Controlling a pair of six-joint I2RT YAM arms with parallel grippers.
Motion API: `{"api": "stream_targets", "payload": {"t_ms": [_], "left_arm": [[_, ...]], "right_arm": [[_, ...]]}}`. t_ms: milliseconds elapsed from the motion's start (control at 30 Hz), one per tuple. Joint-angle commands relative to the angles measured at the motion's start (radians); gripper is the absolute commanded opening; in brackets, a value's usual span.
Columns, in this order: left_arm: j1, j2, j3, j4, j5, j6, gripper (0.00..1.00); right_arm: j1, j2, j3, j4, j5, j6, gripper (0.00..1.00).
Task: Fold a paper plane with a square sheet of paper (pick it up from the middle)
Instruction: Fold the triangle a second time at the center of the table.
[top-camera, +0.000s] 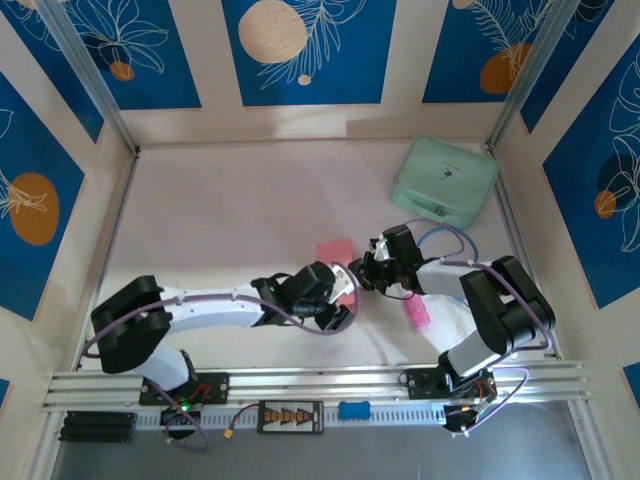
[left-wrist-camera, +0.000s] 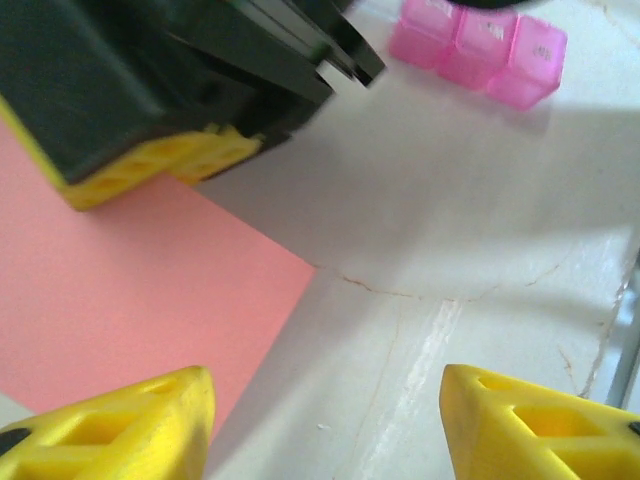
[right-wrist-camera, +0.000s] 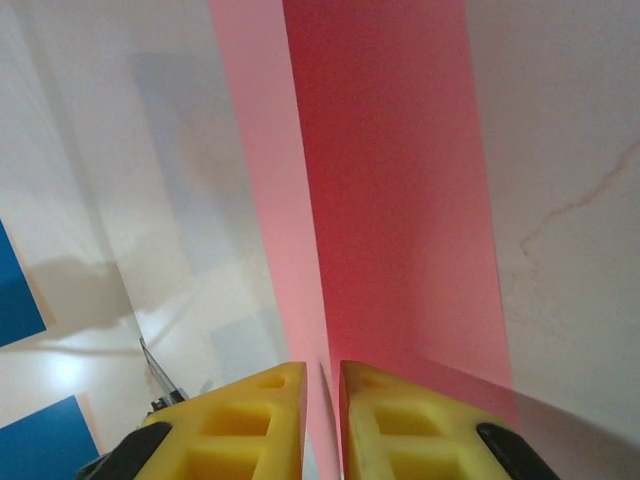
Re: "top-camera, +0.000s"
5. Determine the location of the pink cloth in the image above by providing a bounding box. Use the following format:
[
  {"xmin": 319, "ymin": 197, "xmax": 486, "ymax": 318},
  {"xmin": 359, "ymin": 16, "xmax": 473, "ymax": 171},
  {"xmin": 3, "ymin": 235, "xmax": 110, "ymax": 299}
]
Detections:
[{"xmin": 315, "ymin": 238, "xmax": 361, "ymax": 311}]

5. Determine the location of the pink pill organizer box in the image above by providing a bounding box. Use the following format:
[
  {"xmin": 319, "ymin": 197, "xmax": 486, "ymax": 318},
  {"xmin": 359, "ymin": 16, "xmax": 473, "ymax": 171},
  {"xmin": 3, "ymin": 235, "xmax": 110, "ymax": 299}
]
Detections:
[{"xmin": 402, "ymin": 294, "xmax": 432, "ymax": 331}]

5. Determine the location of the mint green zip case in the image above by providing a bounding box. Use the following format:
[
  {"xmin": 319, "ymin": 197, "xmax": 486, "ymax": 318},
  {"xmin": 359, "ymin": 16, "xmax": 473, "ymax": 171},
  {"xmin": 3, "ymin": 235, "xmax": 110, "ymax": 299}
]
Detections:
[{"xmin": 389, "ymin": 134, "xmax": 500, "ymax": 230}]

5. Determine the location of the blue bone-shaped block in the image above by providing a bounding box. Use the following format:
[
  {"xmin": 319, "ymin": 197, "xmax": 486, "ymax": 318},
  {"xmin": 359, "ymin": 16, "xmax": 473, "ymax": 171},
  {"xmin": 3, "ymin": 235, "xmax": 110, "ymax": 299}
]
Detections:
[{"xmin": 338, "ymin": 401, "xmax": 372, "ymax": 421}]

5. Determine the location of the black power distribution board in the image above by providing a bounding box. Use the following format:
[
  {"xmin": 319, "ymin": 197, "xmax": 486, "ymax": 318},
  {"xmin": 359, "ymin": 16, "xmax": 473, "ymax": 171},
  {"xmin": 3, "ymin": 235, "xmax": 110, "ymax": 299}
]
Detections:
[{"xmin": 257, "ymin": 400, "xmax": 325, "ymax": 434}]

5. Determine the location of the black controller board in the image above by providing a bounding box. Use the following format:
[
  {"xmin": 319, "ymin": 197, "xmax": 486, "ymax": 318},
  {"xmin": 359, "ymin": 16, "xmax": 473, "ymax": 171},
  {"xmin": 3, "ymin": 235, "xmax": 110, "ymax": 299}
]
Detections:
[
  {"xmin": 442, "ymin": 398, "xmax": 497, "ymax": 437},
  {"xmin": 159, "ymin": 399, "xmax": 202, "ymax": 426}
]

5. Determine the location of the black ribbed block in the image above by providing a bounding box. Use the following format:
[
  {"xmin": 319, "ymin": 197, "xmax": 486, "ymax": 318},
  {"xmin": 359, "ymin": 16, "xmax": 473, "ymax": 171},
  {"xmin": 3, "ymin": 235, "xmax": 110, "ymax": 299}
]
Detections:
[{"xmin": 58, "ymin": 410, "xmax": 137, "ymax": 444}]

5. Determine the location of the blue cable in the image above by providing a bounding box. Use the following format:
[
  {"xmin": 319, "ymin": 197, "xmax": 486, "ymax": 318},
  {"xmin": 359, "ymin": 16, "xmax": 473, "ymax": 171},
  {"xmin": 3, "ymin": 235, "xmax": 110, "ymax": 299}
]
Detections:
[{"xmin": 417, "ymin": 224, "xmax": 481, "ymax": 264}]

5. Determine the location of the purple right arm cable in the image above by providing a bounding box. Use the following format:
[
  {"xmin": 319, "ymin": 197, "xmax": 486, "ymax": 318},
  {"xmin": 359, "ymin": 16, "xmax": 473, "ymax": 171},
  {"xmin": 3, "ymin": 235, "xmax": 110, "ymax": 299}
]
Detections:
[{"xmin": 402, "ymin": 217, "xmax": 557, "ymax": 437}]

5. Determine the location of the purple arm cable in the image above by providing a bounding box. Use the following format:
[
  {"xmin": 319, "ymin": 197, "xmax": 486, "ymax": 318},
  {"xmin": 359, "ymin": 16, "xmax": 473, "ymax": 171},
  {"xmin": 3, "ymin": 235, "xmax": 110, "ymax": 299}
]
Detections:
[
  {"xmin": 82, "ymin": 284, "xmax": 351, "ymax": 454},
  {"xmin": 402, "ymin": 217, "xmax": 557, "ymax": 437}
]

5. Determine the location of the aluminium cross rail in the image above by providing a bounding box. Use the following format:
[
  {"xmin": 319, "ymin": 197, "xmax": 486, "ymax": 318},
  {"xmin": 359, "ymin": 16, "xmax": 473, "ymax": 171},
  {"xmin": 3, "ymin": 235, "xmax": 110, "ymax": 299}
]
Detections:
[{"xmin": 42, "ymin": 360, "xmax": 596, "ymax": 411}]

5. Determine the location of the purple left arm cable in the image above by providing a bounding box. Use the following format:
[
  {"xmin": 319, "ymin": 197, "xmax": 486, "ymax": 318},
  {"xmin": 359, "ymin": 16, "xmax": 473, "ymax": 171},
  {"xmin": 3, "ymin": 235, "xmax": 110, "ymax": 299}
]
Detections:
[{"xmin": 82, "ymin": 284, "xmax": 351, "ymax": 454}]

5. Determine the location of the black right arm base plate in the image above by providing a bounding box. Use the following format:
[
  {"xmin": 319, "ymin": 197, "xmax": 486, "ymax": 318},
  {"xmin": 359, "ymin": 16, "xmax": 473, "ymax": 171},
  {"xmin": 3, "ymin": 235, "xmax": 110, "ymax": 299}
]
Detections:
[{"xmin": 405, "ymin": 367, "xmax": 496, "ymax": 401}]

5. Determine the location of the white slotted cable duct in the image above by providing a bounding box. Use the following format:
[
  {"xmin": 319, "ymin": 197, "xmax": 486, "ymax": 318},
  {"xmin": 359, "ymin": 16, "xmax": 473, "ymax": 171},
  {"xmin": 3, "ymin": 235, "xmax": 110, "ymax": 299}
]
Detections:
[{"xmin": 132, "ymin": 403, "xmax": 449, "ymax": 432}]

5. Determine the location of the aluminium side rail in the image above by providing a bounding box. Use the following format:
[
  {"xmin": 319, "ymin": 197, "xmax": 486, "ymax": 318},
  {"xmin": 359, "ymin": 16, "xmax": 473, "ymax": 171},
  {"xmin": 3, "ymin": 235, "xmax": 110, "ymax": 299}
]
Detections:
[
  {"xmin": 492, "ymin": 148, "xmax": 560, "ymax": 360},
  {"xmin": 72, "ymin": 149, "xmax": 141, "ymax": 372}
]

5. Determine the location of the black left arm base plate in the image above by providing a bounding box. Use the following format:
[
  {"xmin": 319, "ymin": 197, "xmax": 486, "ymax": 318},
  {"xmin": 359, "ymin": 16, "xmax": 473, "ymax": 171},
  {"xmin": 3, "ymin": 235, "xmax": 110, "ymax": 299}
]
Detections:
[{"xmin": 138, "ymin": 372, "xmax": 231, "ymax": 406}]

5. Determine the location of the red wire yellow connector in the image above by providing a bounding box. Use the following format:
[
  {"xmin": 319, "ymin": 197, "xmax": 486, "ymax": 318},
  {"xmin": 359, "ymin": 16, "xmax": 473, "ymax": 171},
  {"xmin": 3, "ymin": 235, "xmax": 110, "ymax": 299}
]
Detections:
[{"xmin": 223, "ymin": 404, "xmax": 261, "ymax": 442}]

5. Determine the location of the aluminium corner post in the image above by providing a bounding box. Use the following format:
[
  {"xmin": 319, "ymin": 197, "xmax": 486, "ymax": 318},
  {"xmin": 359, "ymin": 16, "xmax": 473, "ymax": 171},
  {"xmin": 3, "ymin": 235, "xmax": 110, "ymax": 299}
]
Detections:
[
  {"xmin": 485, "ymin": 0, "xmax": 576, "ymax": 151},
  {"xmin": 35, "ymin": 0, "xmax": 142, "ymax": 155}
]

